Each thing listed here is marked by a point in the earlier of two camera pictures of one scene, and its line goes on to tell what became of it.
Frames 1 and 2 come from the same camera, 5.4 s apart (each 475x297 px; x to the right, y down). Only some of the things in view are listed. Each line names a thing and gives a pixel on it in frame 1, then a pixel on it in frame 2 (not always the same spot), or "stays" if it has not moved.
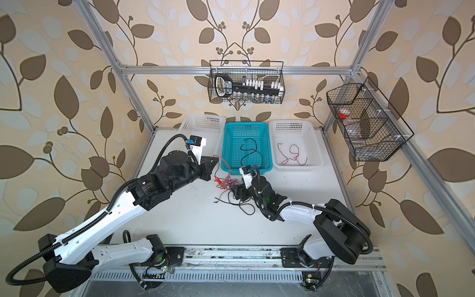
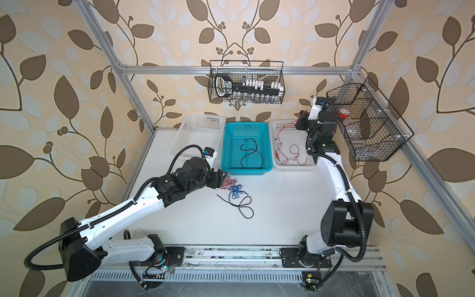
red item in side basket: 344,113 stays
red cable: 213,155 -> 279,132
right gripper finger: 241,192 -> 303,123
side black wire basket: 371,128 stays
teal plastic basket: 246,143 stays
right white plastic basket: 295,145 stays
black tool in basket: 224,86 stays
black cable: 252,151 stays
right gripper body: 260,202 -> 313,135
